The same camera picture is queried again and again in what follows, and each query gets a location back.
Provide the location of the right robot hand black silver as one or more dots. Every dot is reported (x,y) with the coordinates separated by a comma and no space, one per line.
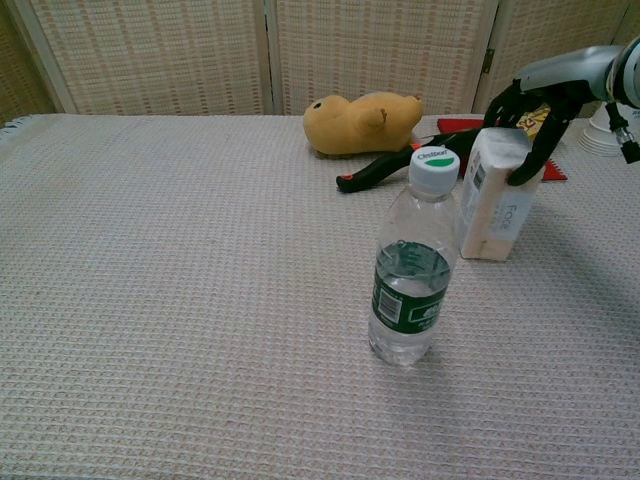
(565,70)

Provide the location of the white tissue pack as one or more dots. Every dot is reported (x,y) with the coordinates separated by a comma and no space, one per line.
(492,220)

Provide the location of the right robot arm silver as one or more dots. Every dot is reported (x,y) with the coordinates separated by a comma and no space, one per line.
(627,75)

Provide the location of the yellow snack package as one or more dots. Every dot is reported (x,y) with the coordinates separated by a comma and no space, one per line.
(531,122)

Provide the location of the metal screen hinge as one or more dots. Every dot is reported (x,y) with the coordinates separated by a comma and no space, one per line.
(488,61)

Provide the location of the stack of white paper cups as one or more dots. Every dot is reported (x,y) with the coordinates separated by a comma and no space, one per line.
(597,140)

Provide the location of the black orange pruning shears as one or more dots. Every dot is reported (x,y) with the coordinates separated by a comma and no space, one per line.
(375,172)

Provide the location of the yellow plush bear toy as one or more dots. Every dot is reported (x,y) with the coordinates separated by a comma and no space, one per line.
(350,125)

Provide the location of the clear plastic water bottle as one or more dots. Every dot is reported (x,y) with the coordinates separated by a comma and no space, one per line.
(410,280)

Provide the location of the woven folding screen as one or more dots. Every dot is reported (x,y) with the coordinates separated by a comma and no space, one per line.
(150,55)

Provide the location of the beige waffle weave tablecloth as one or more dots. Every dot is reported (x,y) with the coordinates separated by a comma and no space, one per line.
(175,300)

